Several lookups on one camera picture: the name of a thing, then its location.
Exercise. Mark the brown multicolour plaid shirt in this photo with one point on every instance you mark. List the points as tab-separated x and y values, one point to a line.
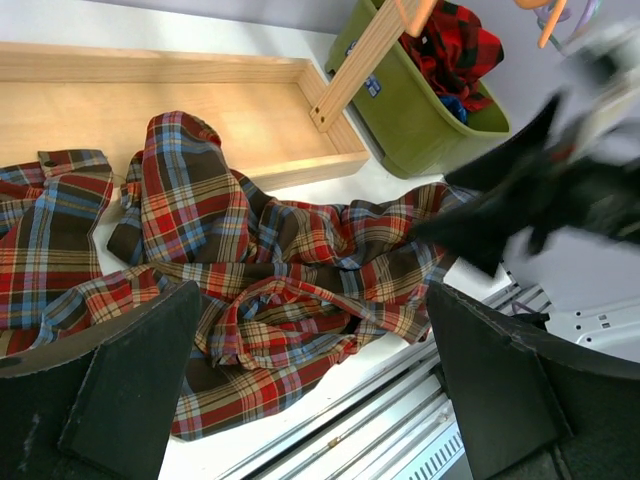
288	289

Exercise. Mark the aluminium mounting rail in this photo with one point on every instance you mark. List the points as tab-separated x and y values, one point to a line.
400	424

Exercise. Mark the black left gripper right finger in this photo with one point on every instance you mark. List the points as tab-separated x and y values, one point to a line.
531	405

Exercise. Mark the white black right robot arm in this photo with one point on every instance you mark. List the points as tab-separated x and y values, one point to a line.
543	183

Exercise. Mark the blue checked shirt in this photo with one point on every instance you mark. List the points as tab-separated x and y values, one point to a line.
455	107

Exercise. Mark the orange hanger of red shirt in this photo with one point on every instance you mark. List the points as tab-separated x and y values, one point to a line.
548	11

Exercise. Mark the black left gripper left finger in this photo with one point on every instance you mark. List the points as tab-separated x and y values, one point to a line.
99	404

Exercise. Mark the green plastic bin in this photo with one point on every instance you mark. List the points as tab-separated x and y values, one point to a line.
415	131

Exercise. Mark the red black checked shirt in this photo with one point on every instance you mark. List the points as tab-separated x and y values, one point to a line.
453	52

